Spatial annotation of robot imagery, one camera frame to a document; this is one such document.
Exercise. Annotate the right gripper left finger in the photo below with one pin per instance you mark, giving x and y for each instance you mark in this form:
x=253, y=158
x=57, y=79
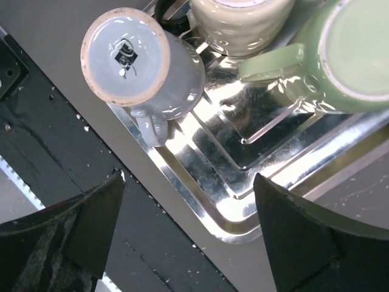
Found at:
x=65, y=246

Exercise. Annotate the light blue white mug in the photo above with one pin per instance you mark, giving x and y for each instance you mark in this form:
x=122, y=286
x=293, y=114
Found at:
x=129, y=60

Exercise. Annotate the green mug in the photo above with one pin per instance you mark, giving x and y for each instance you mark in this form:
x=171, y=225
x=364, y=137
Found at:
x=337, y=62

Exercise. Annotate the metal tray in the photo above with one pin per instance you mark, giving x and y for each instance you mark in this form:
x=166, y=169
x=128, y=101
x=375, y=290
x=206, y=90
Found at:
x=238, y=130

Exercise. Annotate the cream mug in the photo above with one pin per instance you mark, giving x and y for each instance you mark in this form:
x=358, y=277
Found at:
x=240, y=28

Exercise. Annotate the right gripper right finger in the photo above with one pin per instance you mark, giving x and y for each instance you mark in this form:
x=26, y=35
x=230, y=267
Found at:
x=311, y=248

